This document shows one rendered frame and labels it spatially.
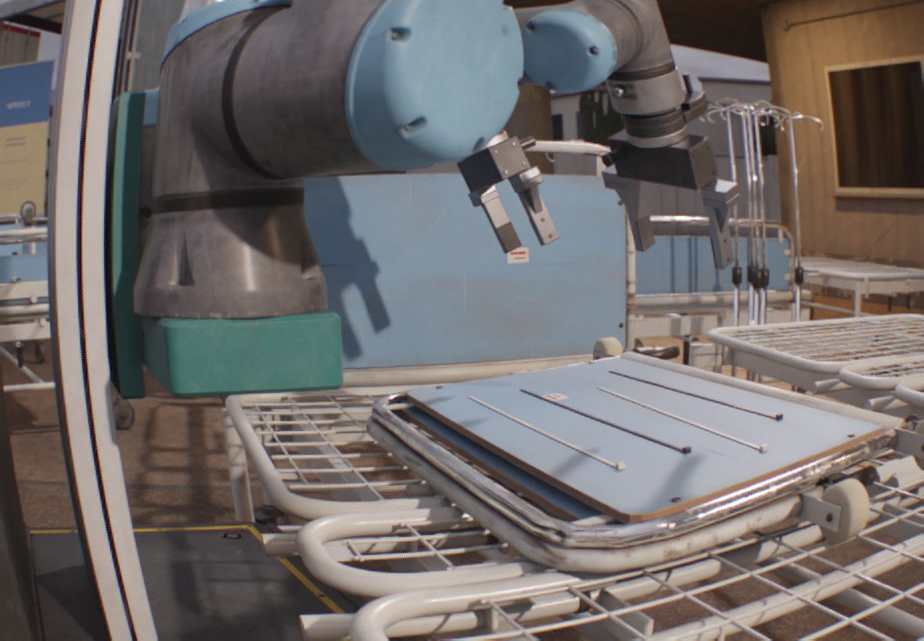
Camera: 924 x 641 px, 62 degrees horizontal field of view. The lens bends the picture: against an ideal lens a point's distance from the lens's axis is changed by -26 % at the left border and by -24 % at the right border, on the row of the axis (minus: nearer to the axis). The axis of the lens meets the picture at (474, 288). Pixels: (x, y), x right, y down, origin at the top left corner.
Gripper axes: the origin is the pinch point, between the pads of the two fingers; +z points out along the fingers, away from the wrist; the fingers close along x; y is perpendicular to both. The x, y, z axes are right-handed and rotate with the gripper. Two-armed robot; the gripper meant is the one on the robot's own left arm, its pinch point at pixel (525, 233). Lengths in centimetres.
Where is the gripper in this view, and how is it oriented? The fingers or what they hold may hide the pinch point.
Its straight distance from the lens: 144.7
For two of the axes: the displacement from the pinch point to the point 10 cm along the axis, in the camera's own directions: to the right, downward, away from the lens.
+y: 8.4, -4.3, 3.3
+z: 4.2, 9.0, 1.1
